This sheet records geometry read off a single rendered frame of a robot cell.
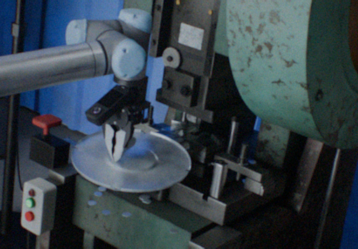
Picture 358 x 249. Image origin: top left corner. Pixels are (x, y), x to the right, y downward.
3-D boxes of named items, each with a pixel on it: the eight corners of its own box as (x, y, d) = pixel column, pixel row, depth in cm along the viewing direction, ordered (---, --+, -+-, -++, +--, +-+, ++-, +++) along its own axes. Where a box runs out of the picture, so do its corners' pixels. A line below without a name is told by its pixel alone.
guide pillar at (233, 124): (230, 156, 211) (238, 108, 206) (223, 153, 212) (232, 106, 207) (234, 154, 212) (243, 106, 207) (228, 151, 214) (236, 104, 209)
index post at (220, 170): (217, 199, 192) (223, 163, 188) (207, 194, 193) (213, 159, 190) (223, 196, 194) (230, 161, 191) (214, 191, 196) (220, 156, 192)
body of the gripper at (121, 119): (148, 125, 185) (155, 78, 181) (125, 132, 178) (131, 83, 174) (125, 115, 189) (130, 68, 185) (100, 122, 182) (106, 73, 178)
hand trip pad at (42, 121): (43, 150, 209) (45, 124, 207) (28, 142, 213) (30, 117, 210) (62, 144, 215) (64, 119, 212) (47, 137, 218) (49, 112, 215)
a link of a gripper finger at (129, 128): (132, 148, 181) (136, 114, 178) (127, 150, 180) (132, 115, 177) (117, 142, 184) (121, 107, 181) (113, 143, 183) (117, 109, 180)
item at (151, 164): (92, 122, 203) (92, 119, 203) (200, 143, 199) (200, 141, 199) (54, 177, 178) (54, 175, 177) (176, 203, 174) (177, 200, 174)
